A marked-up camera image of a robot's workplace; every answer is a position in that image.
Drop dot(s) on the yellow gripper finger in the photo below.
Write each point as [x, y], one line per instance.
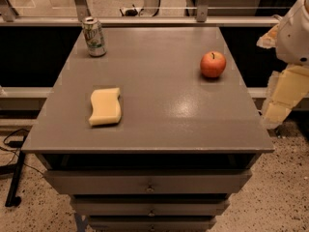
[269, 39]
[284, 92]

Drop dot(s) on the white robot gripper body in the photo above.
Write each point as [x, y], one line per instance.
[294, 38]

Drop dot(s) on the red apple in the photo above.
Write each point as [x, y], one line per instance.
[213, 64]

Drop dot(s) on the grey drawer cabinet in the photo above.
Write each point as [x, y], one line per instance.
[172, 117]

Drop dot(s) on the top grey drawer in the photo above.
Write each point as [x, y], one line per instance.
[147, 181]

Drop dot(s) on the grey drawer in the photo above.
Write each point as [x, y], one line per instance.
[151, 224]
[147, 181]
[150, 206]

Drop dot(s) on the yellow sponge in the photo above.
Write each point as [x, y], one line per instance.
[106, 107]

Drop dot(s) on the green soda can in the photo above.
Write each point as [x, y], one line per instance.
[93, 35]

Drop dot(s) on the bottom grey drawer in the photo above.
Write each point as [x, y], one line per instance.
[151, 224]

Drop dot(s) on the middle grey drawer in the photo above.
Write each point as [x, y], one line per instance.
[150, 206]

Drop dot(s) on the black stand leg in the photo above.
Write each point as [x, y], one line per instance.
[12, 199]

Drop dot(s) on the metal railing frame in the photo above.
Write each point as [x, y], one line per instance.
[113, 13]

